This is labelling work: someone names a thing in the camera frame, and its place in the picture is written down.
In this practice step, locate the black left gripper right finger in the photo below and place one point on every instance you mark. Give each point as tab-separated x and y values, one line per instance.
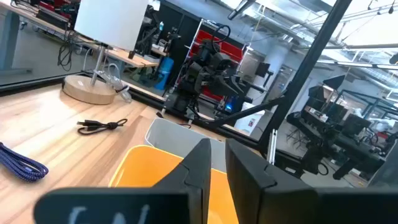
248	180

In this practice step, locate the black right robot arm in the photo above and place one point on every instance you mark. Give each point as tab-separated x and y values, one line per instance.
205	68

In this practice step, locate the background black robot station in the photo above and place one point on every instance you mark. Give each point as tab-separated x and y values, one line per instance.
342	130

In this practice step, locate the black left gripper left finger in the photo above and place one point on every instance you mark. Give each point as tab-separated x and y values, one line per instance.
192	174

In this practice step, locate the grey plastic bin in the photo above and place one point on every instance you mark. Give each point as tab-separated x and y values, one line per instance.
174	137

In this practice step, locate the silver metal bracket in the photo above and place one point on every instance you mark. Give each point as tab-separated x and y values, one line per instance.
272	146

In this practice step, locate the yellow plastic bin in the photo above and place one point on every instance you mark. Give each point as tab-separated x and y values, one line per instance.
140	168

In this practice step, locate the black aluminium rig frame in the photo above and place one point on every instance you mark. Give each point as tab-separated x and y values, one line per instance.
314	53

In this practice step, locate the wooden workbench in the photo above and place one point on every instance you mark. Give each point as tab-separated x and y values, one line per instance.
130	59

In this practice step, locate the blue cylinder tank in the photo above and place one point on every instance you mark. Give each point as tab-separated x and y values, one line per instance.
164	71

